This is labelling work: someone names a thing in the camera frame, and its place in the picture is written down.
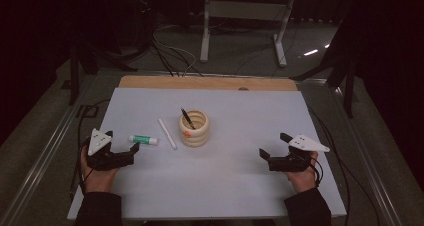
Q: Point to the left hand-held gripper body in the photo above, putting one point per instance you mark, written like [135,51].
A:
[106,159]

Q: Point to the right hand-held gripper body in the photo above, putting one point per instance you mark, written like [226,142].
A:
[290,162]

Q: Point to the green label glue stick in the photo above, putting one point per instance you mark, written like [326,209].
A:
[143,139]

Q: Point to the white pen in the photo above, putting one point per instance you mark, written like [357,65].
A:
[167,133]

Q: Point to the black pen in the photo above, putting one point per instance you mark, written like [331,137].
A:
[187,118]

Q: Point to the cream ringed pen holder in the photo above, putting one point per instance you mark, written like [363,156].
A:
[195,136]

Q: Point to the person's right hand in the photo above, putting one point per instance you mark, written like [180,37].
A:
[303,179]

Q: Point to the person's left hand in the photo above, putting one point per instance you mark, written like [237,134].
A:
[98,181]

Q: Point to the white table mat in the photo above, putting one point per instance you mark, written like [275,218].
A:
[226,179]

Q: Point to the black tripod stand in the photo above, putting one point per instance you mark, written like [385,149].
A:
[348,86]
[75,76]

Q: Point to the wooden table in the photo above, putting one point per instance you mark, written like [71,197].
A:
[206,83]

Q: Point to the grey metal stand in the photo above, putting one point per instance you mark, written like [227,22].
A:
[245,9]

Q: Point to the aluminium floor rail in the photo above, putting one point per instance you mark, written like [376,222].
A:
[36,172]
[370,166]

